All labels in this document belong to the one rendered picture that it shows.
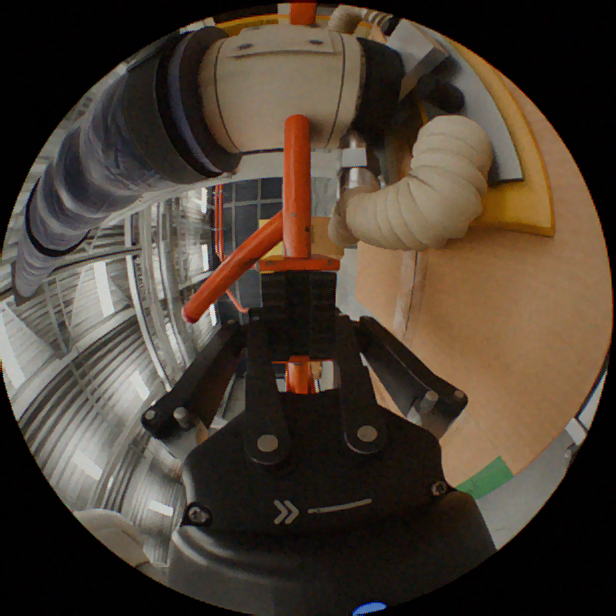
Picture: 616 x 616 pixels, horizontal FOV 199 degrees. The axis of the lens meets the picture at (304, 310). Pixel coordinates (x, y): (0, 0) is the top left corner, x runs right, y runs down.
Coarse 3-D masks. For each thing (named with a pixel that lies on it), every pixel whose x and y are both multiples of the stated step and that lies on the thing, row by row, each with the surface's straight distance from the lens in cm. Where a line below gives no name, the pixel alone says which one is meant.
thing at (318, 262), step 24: (264, 264) 12; (288, 264) 12; (312, 264) 12; (336, 264) 12; (264, 288) 12; (288, 288) 12; (312, 288) 12; (336, 288) 12; (264, 312) 12; (288, 312) 13; (312, 312) 12; (288, 336) 13; (312, 336) 13; (288, 360) 14; (312, 360) 15
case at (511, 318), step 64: (576, 192) 14; (384, 256) 27; (448, 256) 17; (512, 256) 14; (576, 256) 13; (384, 320) 27; (448, 320) 17; (512, 320) 14; (576, 320) 13; (512, 384) 15; (576, 384) 14; (512, 448) 16
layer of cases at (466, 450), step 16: (384, 400) 120; (464, 416) 72; (448, 432) 79; (464, 432) 74; (480, 432) 69; (448, 448) 81; (464, 448) 76; (480, 448) 71; (448, 464) 84; (464, 464) 78; (480, 464) 74; (448, 480) 87; (464, 480) 81
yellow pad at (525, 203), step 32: (384, 32) 28; (448, 64) 21; (480, 64) 19; (416, 96) 23; (448, 96) 16; (480, 96) 16; (512, 96) 17; (512, 128) 15; (512, 160) 13; (512, 192) 13; (544, 192) 12; (480, 224) 14; (512, 224) 13; (544, 224) 12
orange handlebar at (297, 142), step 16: (304, 16) 24; (288, 128) 17; (304, 128) 17; (288, 144) 16; (304, 144) 16; (288, 160) 15; (304, 160) 15; (288, 176) 14; (304, 176) 14; (288, 192) 14; (304, 192) 14; (288, 208) 14; (304, 208) 14; (288, 224) 13; (304, 224) 13; (288, 240) 13; (304, 240) 13; (288, 256) 13; (304, 256) 13; (288, 368) 22; (304, 368) 17; (288, 384) 20; (304, 384) 18
